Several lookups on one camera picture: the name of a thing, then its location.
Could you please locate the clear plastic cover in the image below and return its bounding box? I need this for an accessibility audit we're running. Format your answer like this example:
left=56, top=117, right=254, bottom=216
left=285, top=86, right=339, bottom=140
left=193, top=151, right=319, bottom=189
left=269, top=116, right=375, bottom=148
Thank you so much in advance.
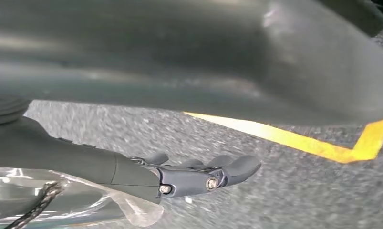
left=0, top=167, right=164, bottom=228

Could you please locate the ribbed grey right arm sleeve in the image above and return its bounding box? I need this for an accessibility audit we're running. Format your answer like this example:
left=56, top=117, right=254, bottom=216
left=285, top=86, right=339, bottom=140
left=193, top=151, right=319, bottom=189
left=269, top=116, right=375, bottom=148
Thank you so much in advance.
left=0, top=94, right=31, bottom=126

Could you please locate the grey robot body shell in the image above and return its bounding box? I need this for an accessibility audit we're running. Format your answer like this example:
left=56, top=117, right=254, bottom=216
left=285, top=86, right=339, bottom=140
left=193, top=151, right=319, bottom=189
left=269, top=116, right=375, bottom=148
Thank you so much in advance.
left=0, top=0, right=383, bottom=125

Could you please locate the yellow floor tape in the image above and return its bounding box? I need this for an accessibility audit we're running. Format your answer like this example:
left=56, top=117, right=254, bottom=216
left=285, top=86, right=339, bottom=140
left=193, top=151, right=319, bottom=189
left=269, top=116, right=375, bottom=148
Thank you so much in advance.
left=183, top=111, right=383, bottom=164

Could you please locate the black braided cable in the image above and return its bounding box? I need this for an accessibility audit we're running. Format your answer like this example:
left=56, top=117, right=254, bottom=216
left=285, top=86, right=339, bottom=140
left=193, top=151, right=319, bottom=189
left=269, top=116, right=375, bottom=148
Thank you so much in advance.
left=3, top=180, right=62, bottom=229

